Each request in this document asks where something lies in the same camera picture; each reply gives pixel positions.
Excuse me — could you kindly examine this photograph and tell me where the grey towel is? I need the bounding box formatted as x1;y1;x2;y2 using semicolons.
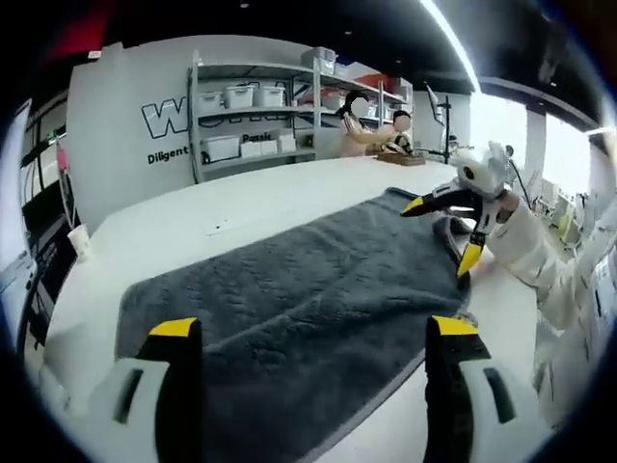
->
118;186;479;463

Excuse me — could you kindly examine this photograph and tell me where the person's right hand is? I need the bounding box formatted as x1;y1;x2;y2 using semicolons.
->
495;189;523;224

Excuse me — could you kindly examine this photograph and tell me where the wooden tray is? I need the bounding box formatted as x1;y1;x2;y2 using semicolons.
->
375;151;428;169

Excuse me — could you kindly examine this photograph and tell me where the long ceiling light strip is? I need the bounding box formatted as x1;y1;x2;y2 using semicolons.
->
418;0;484;95

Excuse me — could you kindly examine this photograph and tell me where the grey metal shelf rack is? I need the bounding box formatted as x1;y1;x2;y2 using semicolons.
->
312;47;416;147
187;47;323;185

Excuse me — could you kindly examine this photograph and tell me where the white paper cup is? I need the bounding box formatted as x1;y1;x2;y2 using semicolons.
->
67;224;94;264

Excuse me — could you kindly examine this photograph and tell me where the black low cabinet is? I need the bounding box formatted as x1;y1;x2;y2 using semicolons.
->
28;211;74;301

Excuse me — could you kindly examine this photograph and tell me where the clear plastic storage bin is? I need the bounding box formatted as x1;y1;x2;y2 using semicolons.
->
301;46;337;75

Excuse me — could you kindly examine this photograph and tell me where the white lidded storage bin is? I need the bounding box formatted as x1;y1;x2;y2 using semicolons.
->
198;91;225;115
224;84;262;110
259;85;288;109

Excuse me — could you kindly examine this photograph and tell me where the large white storage bin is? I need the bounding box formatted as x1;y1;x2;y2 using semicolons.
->
201;135;242;163

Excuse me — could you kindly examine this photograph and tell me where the pink flag on white pole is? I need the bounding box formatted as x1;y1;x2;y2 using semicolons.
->
53;137;81;229

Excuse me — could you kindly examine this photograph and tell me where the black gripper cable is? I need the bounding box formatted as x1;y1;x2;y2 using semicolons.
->
510;158;537;209

